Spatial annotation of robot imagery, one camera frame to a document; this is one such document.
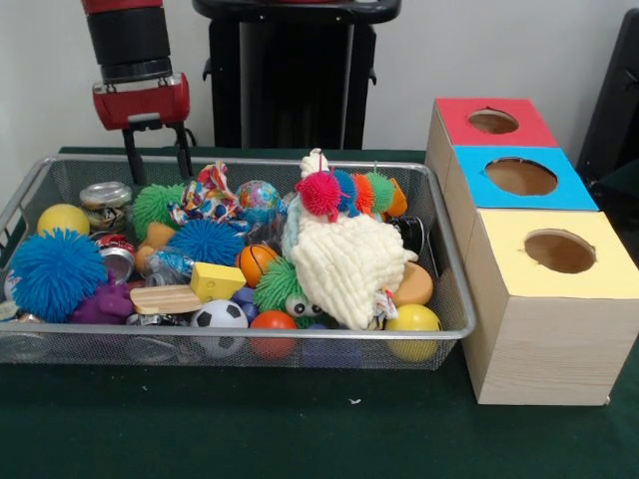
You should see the tan bear plush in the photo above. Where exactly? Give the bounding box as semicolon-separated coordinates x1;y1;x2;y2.
133;222;177;275

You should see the wooden box with three holes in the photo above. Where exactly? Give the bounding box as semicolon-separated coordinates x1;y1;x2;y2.
425;97;625;407

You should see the black chair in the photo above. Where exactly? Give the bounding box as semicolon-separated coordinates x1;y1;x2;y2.
576;8;639;176

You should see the colourful patterned cloth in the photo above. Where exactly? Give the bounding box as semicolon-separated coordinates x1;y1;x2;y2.
168;160;244;226

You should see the small basketball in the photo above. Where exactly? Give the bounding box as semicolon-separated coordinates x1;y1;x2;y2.
235;243;280;289

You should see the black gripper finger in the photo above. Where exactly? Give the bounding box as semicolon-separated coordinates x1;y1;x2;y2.
122;128;148;186
173;122;194;179

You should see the small soccer ball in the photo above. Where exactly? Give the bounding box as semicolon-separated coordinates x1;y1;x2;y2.
190;298;250;359

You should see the small blue spiky ball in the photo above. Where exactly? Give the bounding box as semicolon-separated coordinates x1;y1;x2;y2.
168;219;246;266

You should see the large blue spiky ball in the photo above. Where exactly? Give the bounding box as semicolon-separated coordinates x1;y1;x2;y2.
9;228;109;323

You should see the plain green spiky ball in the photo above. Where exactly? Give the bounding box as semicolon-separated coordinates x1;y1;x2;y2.
132;183;189;240

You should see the multicolour spiky caterpillar toy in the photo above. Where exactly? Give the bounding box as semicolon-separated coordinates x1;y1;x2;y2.
294;160;408;224

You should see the dark green table cloth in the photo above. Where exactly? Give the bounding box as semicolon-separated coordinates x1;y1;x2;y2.
591;159;639;231
0;145;639;479

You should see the globe print ball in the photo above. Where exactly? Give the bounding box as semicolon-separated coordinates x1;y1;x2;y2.
235;179;282;226

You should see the cream waffle cloth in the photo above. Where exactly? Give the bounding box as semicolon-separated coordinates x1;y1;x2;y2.
289;148;419;330

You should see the shallow clear mesh bin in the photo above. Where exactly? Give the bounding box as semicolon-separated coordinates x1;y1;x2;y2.
0;155;477;370

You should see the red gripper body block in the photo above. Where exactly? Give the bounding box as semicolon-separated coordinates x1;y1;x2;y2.
92;72;192;132

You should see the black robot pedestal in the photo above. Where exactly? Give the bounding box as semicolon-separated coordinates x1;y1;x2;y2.
192;0;403;151

